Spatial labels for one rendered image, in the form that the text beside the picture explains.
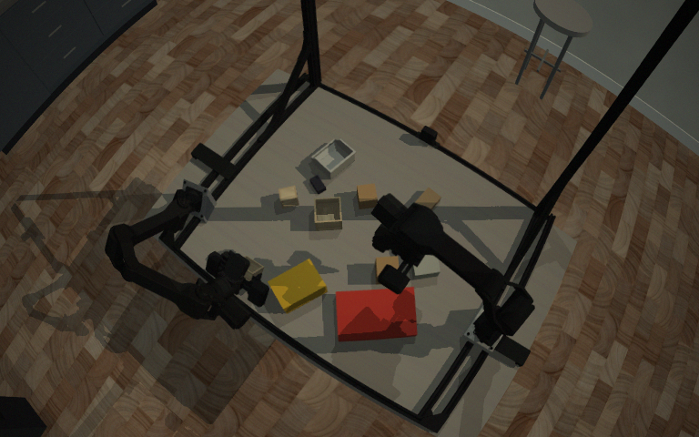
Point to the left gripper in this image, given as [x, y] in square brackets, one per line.
[394, 279]

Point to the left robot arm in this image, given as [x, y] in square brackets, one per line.
[421, 233]

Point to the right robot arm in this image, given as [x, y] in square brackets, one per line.
[192, 299]

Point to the yellow rectangular block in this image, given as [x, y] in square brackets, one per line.
[298, 286]

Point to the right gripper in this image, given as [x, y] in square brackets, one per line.
[257, 290]

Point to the red flat rectangular block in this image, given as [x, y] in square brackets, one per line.
[376, 314]

